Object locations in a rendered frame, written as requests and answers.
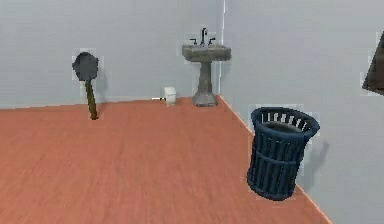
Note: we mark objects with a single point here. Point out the white toilet paper roll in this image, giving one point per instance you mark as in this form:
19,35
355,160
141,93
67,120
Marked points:
170,94

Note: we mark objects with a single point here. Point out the dark blue slatted trash can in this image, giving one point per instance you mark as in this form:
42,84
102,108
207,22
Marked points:
275,160

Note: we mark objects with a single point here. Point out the black sink faucet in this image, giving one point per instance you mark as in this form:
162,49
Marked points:
203,37

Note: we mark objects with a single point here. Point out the grey pedestal sink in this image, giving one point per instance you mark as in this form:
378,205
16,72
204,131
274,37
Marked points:
205,55

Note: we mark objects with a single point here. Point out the dark framed wall picture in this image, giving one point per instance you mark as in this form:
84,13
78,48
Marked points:
376,75

